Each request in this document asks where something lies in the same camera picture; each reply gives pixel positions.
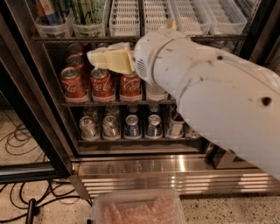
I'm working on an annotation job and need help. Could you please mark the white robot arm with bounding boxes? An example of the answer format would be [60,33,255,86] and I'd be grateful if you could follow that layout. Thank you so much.
[87,29,280,179]

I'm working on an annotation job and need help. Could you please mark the front right cola can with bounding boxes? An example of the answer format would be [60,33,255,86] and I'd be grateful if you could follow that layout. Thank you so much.
[120,74,141,97]

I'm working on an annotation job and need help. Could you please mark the cola can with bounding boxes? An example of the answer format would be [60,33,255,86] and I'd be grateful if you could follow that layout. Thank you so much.
[120,74,141,97]
[90,68,114,97]
[66,54,88,88]
[60,66,86,98]
[67,43,86,57]

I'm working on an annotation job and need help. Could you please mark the front middle cola can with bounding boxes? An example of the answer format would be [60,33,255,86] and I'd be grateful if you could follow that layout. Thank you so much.
[90,68,114,97]

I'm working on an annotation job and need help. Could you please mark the middle left cola can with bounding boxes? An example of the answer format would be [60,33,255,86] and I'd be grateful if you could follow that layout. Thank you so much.
[66,54,88,88]

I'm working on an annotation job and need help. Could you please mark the back left cola can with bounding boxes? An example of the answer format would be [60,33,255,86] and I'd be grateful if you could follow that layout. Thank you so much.
[67,43,86,57]

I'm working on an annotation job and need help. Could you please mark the clear tray under green can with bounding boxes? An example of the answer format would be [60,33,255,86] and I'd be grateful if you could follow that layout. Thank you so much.
[73,0,111,37]

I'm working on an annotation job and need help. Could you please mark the front left cola can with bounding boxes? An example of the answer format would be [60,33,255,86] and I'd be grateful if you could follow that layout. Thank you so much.
[60,66,86,98]

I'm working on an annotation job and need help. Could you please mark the clear tray under blue can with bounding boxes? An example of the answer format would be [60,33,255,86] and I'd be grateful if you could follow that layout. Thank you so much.
[35,11,74,39]

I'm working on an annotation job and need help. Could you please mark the front left blue can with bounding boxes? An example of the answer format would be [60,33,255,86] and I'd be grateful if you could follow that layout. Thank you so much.
[124,115,140,137]

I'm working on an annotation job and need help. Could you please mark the silver can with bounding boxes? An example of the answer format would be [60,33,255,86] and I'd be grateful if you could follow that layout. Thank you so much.
[79,116,97,138]
[102,115,119,137]

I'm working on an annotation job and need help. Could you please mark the front left silver can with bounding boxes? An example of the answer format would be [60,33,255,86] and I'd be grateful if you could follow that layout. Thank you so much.
[79,116,97,138]

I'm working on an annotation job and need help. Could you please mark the front right blue can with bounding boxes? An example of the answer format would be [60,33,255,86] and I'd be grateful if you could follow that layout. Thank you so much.
[145,115,163,139]

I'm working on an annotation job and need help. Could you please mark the blue red can top shelf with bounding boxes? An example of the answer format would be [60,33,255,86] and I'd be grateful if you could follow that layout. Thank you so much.
[31,0,69,25]

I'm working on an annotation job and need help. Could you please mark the open fridge door left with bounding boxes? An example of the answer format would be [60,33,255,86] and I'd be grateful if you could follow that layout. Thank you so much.
[0,0,73,184]

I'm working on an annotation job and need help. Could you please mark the stainless fridge base grille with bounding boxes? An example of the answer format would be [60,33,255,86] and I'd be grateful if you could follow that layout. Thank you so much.
[69,155,280,200]

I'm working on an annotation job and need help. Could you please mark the white slotted tray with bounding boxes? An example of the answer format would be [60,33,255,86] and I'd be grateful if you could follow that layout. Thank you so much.
[171,0,211,35]
[201,0,247,35]
[109,0,140,37]
[143,0,174,34]

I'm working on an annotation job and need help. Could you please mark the front left water bottle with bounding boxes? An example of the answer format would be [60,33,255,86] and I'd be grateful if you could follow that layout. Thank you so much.
[145,83,168,102]

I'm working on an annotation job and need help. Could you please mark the left tea bottle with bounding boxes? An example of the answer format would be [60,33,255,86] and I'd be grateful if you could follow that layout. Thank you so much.
[166,110,185,139]

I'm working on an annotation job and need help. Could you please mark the tea bottle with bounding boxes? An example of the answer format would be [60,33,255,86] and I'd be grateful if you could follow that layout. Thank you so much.
[185,125,200,139]
[166,110,185,139]

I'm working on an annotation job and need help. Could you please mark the right tea bottle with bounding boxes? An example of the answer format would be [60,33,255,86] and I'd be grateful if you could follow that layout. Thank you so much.
[185,125,200,139]

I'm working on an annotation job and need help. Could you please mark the clear plastic bin pink contents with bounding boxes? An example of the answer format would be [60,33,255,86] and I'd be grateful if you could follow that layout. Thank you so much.
[91,189,186,224]

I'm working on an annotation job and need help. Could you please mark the right fridge door frame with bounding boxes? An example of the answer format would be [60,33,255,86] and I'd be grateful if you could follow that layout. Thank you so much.
[204,0,280,170]

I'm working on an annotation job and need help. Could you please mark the black floor cables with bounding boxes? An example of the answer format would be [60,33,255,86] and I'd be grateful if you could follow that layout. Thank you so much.
[0,113,93,224]

